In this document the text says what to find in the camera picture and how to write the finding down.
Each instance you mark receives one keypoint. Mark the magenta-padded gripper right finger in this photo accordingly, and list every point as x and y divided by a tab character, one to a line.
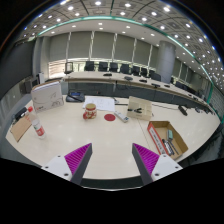
146	158

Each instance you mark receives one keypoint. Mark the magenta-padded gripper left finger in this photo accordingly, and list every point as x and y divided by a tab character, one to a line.
78	158

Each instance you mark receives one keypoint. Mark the clear red-capped water bottle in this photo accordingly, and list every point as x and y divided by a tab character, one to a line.
37	126

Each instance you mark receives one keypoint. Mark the open red-flapped cardboard box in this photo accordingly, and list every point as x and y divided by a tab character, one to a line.
156	136

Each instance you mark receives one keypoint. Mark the red and cream mug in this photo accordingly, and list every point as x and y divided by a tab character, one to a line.
90	111

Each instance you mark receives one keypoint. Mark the small white remote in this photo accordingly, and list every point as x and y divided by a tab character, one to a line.
121	116

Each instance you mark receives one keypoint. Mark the flat round red coaster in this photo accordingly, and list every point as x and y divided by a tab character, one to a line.
109	117

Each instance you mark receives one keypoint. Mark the beige desk organizer tray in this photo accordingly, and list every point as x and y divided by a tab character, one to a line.
141	103

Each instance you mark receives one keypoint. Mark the white printed paper sheet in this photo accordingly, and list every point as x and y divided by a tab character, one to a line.
103	104

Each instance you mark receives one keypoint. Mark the black conference desk phone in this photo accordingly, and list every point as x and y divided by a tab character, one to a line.
75	97

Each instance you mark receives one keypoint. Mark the brown paper envelope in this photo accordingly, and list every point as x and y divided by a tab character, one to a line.
20	128

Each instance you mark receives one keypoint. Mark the large white cardboard box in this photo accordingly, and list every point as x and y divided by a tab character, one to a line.
46	96

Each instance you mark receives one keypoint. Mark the black power adapter box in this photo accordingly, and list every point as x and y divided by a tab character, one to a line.
20	113

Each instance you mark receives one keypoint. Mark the row of black desk microphones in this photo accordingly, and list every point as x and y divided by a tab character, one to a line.
128	78

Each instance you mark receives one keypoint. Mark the grey box monitor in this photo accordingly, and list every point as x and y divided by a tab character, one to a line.
30	86

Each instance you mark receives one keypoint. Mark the row of black office chairs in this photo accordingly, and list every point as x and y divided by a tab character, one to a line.
114	66

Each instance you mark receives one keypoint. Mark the group of ceiling lights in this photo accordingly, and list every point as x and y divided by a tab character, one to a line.
126	5

